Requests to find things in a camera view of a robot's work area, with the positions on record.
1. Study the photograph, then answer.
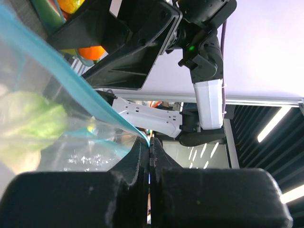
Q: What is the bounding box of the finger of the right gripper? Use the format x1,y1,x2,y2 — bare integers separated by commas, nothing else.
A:
47,0,133,51
82,0,182,90

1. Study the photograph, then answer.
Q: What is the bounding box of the toy cauliflower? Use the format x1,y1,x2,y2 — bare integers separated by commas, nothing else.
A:
0,91,68,174

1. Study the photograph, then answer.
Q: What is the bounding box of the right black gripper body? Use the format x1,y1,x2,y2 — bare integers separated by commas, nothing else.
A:
156,0,204,55

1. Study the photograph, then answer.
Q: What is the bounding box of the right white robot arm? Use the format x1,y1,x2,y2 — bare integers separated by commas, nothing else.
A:
47,0,237,146

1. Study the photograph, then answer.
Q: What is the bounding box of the toy orange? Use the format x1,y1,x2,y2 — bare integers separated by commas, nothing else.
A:
78,46,105,61

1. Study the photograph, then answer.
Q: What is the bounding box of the teal fruit tray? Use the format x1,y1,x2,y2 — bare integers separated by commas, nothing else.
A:
31,0,105,67

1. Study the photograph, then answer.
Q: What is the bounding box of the clear zip top bag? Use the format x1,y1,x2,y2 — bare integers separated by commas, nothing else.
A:
0,4,148,174

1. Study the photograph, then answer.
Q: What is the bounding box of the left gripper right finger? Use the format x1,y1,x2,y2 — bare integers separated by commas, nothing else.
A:
150,138,293,228

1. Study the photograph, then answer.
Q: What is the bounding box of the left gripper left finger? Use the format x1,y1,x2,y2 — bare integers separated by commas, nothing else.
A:
0,138,149,228

